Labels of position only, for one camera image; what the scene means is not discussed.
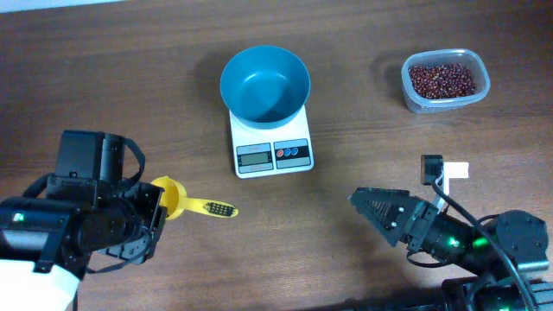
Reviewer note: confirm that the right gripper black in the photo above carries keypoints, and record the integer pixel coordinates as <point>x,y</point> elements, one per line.
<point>394,234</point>

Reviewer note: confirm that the yellow measuring scoop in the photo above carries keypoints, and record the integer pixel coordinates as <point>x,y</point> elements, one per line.
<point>175,198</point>

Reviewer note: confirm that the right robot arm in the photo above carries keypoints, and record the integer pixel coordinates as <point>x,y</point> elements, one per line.
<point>498,250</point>

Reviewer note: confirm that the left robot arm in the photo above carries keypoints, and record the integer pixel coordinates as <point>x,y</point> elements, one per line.
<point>49,233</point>

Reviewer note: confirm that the white digital kitchen scale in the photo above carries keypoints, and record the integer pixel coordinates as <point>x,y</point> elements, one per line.
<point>283,150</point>

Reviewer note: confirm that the blue-grey bowl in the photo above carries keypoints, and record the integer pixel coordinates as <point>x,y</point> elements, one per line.
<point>265,87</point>

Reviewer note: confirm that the clear plastic container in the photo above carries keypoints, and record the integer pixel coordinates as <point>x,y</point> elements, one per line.
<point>465,57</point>

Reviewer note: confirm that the red adzuki beans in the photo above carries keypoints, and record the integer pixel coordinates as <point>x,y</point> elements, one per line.
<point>443,81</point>

